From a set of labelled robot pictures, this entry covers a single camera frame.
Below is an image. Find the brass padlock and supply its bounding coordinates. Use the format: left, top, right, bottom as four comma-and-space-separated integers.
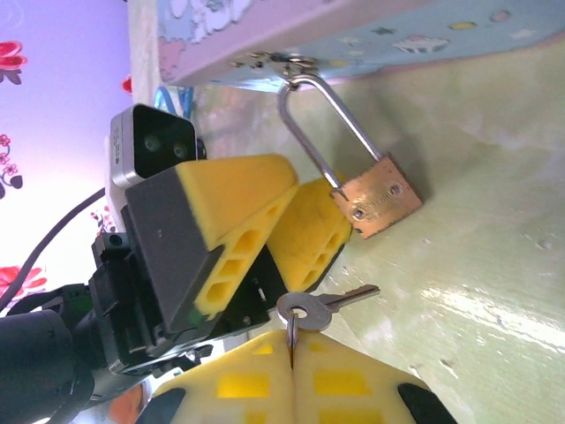
277, 73, 425, 240

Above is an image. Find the left arm grey cable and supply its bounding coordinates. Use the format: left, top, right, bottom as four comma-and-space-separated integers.
0, 186, 108, 315

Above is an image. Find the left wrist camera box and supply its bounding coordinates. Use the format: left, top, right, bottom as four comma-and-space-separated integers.
109, 102, 198, 190

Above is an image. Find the small metal key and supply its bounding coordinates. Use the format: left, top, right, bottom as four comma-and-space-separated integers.
276, 284, 381, 332

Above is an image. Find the cartoon print tin box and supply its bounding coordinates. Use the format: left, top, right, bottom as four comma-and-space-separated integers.
156, 0, 565, 93

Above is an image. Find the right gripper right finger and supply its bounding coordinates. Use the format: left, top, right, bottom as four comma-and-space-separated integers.
290, 330, 461, 424

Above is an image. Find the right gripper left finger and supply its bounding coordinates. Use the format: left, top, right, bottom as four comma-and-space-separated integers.
148, 329, 295, 424

